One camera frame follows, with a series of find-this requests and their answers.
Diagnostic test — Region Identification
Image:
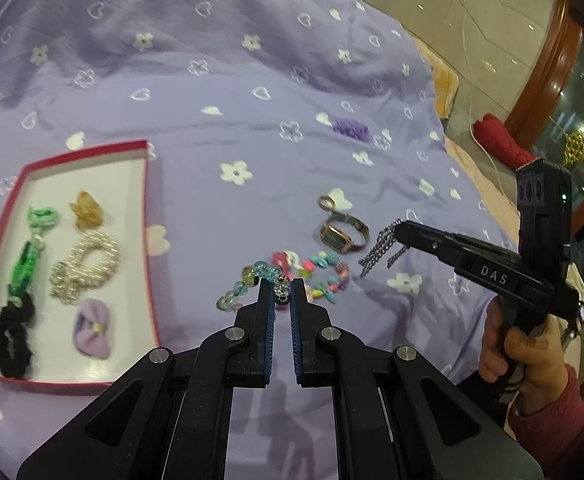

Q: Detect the glass bead bracelet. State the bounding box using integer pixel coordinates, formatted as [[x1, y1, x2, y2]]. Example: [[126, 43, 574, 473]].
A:
[[215, 260, 293, 314]]

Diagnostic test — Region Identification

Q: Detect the light green hair tie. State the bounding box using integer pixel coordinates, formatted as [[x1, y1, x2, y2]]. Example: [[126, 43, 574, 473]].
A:
[[26, 205, 60, 233]]

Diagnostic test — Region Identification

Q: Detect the black scrunchie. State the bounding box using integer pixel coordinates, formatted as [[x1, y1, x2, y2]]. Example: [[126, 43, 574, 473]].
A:
[[0, 292, 35, 379]]

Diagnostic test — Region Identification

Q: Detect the red cushion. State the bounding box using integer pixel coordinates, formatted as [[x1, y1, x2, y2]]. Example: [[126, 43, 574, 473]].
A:
[[473, 113, 536, 170]]

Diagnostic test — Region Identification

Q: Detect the gold green wristwatch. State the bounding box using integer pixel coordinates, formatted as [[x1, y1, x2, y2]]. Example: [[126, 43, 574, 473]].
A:
[[319, 212, 370, 255]]

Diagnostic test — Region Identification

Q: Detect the amber hair claw clip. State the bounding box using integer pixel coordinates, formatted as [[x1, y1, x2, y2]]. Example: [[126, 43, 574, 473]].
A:
[[68, 191, 104, 231]]

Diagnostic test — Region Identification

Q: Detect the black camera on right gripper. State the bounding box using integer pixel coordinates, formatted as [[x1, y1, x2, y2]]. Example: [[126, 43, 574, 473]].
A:
[[516, 158, 572, 280]]

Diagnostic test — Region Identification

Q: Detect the colourful plastic bead bracelet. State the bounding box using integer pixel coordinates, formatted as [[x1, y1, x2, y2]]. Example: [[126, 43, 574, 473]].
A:
[[298, 252, 351, 306]]

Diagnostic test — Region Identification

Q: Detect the green braided bracelet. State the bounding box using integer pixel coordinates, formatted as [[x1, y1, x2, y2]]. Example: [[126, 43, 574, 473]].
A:
[[6, 231, 48, 309]]

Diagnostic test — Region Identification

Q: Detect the purple flower hair clip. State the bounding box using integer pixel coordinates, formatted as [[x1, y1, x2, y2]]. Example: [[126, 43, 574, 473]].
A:
[[332, 118, 370, 143]]

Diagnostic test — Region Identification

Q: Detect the lilac bow hair tie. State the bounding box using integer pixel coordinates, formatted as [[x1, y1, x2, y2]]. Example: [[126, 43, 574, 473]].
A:
[[72, 297, 111, 360]]

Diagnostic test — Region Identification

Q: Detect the purple floral duvet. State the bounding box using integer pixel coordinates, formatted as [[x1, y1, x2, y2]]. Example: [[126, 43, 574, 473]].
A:
[[0, 0, 516, 479]]

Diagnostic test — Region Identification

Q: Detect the right hand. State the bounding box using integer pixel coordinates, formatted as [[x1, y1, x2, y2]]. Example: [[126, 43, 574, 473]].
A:
[[478, 298, 569, 414]]

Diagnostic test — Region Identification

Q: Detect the wooden door frame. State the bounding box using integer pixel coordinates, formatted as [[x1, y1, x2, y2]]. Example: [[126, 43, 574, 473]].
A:
[[506, 0, 584, 236]]

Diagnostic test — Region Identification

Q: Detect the red jewelry box tray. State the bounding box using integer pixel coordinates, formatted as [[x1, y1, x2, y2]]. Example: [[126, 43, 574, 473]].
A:
[[0, 141, 160, 388]]

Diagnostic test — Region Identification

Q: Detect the white pearl bracelet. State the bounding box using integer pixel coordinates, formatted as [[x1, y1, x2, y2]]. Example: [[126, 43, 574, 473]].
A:
[[66, 228, 122, 291]]

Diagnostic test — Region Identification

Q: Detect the red sleeve right forearm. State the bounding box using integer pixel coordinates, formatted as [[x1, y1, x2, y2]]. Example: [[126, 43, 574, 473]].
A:
[[508, 364, 584, 478]]

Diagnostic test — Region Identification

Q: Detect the pink hair clip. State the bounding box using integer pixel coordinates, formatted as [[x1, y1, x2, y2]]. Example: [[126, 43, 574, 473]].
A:
[[271, 250, 316, 278]]

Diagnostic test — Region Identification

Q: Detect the silver filigree brooch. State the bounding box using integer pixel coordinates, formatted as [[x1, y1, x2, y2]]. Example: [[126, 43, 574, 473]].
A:
[[49, 260, 85, 304]]

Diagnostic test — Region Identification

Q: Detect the silver chain necklace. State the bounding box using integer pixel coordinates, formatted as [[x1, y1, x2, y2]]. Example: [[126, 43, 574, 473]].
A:
[[358, 218, 408, 279]]

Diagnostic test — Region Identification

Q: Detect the white cable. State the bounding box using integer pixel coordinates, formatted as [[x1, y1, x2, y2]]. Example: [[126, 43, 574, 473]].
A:
[[451, 0, 519, 201]]

